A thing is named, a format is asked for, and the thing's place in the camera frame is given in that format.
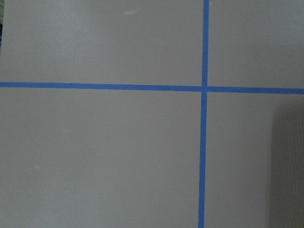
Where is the grey aluminium frame rail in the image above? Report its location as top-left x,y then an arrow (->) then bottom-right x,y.
0,0 -> 5,46

